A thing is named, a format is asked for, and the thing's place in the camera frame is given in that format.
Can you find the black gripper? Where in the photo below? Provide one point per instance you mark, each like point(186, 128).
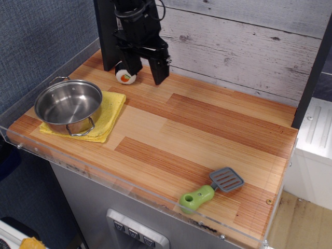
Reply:
point(139, 37)

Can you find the plush sushi roll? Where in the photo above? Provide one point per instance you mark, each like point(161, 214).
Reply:
point(123, 75)

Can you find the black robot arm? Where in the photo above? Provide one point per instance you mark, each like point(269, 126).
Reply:
point(134, 5)

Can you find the yellow folded cloth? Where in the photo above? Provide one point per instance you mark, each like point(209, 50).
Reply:
point(111, 106)

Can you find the stainless steel pot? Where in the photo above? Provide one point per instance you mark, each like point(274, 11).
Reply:
point(69, 106)

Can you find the green grey toy spatula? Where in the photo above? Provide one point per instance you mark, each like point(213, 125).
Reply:
point(225, 180)

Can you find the clear acrylic table guard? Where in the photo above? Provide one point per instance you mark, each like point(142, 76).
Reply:
point(166, 141)

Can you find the grey cabinet with dispenser panel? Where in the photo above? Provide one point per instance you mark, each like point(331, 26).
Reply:
point(110, 219)

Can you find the white ribbed side unit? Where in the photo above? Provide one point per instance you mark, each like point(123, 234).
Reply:
point(309, 174)

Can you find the yellow black object bottom left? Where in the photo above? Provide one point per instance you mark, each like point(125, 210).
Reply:
point(27, 243)

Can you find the dark left frame post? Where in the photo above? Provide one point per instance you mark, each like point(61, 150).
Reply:
point(107, 23)

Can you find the dark frame post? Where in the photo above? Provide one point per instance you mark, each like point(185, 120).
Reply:
point(314, 76)
point(107, 23)

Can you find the dark right frame post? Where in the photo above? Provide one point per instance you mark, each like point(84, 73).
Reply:
point(314, 76)

